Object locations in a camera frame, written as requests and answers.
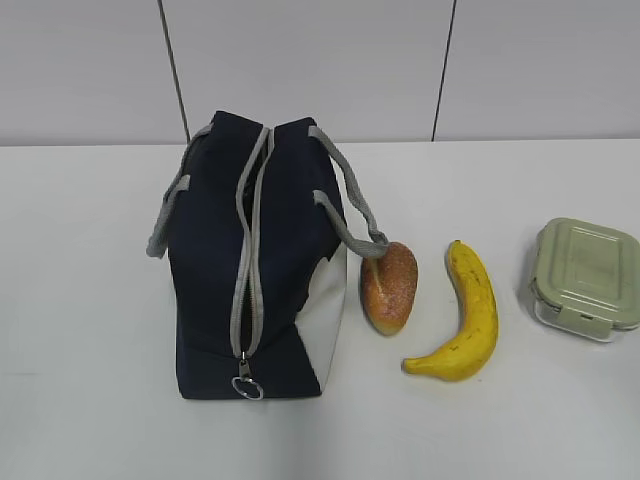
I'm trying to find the navy and white lunch bag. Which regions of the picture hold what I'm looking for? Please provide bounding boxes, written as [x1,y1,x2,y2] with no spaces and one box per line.
[146,111,389,401]

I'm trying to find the brown bread roll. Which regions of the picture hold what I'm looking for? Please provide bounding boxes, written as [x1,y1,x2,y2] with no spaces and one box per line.
[360,242,418,336]

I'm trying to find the yellow banana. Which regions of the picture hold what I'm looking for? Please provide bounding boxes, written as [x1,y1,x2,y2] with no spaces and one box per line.
[402,240,499,382]

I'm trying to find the green lidded glass container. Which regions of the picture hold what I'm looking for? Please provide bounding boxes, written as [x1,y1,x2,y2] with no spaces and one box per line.
[530,218,639,342]

